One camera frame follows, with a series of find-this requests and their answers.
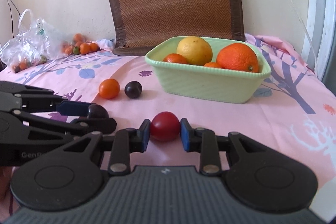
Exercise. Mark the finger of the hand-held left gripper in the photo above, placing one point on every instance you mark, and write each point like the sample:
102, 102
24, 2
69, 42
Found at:
97, 125
73, 108

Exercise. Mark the small tangerine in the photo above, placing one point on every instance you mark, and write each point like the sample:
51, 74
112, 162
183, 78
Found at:
175, 58
212, 65

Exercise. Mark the light green plastic basin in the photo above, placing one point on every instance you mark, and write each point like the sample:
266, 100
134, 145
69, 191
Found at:
204, 85

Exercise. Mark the small green fruit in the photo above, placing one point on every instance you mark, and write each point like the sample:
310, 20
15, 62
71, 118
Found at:
76, 50

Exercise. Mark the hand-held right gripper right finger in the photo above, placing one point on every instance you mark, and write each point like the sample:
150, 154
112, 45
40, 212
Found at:
185, 138

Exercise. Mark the large yellow citrus fruit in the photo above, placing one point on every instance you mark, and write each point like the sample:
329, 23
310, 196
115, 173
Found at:
194, 50

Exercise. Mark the red cherry tomato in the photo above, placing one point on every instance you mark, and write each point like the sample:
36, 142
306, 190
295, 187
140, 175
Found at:
165, 125

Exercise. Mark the dark purple plum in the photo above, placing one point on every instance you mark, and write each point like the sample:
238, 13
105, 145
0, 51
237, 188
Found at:
133, 89
98, 110

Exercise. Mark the pink printed blanket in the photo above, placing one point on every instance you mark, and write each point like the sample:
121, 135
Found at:
262, 121

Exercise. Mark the pile of small oranges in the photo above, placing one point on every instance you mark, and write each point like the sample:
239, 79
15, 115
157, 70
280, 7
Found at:
84, 48

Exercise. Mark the small orange kumquat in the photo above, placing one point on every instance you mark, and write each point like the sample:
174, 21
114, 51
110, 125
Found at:
109, 88

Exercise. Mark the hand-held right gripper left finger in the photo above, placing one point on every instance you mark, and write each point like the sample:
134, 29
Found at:
144, 136

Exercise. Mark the clear plastic bag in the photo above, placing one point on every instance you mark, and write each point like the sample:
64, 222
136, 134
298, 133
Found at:
29, 45

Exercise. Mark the large orange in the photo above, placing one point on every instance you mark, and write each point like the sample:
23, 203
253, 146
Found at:
237, 57

